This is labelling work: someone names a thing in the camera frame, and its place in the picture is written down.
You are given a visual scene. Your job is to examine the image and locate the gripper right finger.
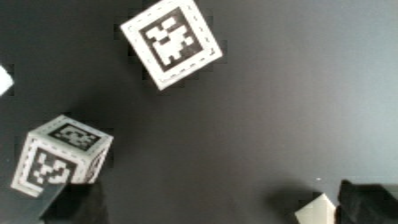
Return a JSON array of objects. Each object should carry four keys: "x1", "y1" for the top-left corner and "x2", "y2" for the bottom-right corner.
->
[{"x1": 334, "y1": 180, "x2": 398, "y2": 224}]

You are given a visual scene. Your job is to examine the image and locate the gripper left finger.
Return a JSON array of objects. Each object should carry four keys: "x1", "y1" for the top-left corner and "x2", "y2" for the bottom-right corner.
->
[{"x1": 39, "y1": 183, "x2": 110, "y2": 224}]

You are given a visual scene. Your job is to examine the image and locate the white chair back frame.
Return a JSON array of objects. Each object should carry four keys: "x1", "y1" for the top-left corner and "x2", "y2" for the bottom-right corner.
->
[{"x1": 295, "y1": 194, "x2": 336, "y2": 224}]

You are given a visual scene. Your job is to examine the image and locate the white tagged cube near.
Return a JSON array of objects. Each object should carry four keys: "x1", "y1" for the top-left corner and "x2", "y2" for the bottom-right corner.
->
[{"x1": 11, "y1": 115, "x2": 114, "y2": 197}]

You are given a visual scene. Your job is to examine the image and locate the white tagged cube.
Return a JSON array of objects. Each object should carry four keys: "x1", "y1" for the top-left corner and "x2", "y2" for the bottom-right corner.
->
[
  {"x1": 121, "y1": 0, "x2": 222, "y2": 90},
  {"x1": 11, "y1": 115, "x2": 114, "y2": 197}
]

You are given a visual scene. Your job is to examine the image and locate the white tag plate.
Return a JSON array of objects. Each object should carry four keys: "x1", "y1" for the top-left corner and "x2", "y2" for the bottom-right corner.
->
[{"x1": 0, "y1": 65, "x2": 14, "y2": 96}]

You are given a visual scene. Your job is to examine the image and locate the white tagged cube far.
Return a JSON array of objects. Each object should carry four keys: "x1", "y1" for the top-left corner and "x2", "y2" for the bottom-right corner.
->
[{"x1": 121, "y1": 0, "x2": 222, "y2": 90}]

